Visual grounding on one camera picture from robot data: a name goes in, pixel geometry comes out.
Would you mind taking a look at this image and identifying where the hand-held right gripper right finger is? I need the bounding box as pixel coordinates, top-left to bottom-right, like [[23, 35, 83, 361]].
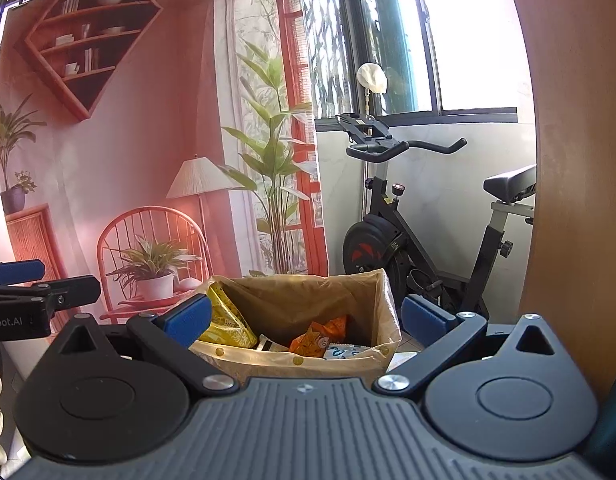
[[372, 293, 565, 394]]

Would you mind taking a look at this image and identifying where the printed room backdrop cloth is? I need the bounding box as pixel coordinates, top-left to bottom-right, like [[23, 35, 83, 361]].
[[0, 0, 331, 343]]

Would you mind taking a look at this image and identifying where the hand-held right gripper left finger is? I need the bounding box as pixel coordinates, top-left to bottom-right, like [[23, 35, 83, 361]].
[[56, 293, 237, 395]]

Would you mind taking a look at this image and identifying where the white cloth bag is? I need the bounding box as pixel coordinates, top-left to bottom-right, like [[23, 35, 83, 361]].
[[358, 62, 387, 95]]

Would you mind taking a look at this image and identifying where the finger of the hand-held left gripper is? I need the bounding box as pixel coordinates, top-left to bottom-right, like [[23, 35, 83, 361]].
[[0, 275, 101, 313], [0, 259, 45, 286]]

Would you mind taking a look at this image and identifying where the large yellow patterned snack packet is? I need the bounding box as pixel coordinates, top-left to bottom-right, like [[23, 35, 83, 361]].
[[203, 281, 259, 350]]

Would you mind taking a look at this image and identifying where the orange snack packet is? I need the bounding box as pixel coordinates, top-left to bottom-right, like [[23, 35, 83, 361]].
[[289, 314, 349, 359]]

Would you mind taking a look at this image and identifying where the brown wooden board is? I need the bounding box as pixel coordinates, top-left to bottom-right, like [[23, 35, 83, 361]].
[[500, 0, 616, 398]]

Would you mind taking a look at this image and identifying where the white and blue snack packet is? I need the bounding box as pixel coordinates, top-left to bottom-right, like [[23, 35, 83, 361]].
[[324, 343, 385, 362]]

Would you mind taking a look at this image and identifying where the brown cardboard box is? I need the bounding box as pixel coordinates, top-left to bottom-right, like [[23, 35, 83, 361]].
[[190, 268, 401, 387]]

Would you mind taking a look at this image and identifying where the cardboard box with plastic liner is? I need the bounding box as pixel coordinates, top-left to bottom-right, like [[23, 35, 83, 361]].
[[190, 268, 401, 386]]

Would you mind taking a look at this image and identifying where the black exercise bike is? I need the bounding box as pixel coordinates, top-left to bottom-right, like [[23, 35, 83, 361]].
[[334, 113, 539, 322]]

